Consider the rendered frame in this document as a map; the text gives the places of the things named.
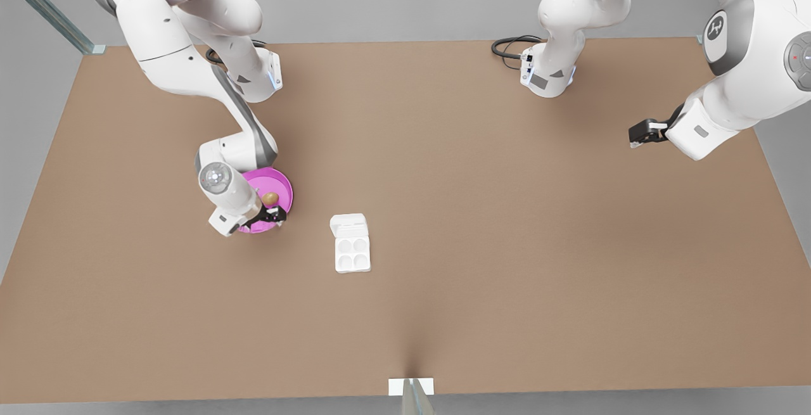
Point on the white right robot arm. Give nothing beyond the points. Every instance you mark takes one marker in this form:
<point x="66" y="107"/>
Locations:
<point x="165" y="35"/>

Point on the white egg box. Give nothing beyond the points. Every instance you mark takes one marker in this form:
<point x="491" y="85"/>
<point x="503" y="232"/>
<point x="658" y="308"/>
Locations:
<point x="352" y="253"/>

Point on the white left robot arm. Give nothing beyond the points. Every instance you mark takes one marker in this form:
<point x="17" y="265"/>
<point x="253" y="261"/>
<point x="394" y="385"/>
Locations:
<point x="747" y="54"/>

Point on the brown egg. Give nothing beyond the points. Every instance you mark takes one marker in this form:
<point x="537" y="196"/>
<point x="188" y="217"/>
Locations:
<point x="270" y="198"/>

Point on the white egg box lid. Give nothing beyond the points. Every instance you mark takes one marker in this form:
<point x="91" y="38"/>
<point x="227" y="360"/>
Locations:
<point x="348" y="224"/>

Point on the pink round plate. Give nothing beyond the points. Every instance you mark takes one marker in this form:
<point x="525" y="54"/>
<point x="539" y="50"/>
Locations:
<point x="279" y="188"/>

